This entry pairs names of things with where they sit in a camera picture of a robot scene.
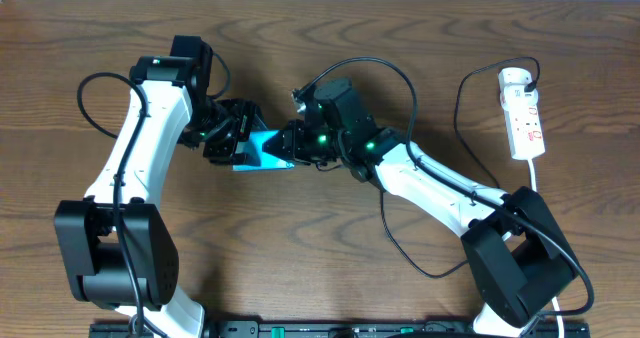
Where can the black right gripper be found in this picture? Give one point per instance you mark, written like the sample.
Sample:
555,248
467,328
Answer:
293,138

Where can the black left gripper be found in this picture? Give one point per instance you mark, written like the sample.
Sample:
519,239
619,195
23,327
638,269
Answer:
248,113

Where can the blue Galaxy smartphone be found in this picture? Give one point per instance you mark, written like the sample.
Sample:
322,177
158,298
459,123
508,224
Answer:
254,158

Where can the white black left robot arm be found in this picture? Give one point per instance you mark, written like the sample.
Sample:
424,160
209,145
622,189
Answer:
116,249

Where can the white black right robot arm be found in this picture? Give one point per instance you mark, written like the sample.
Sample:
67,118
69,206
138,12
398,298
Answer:
519,258

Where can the white power strip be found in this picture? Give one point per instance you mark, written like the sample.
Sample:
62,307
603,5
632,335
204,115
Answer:
522,120

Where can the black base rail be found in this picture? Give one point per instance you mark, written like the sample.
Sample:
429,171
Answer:
253,329

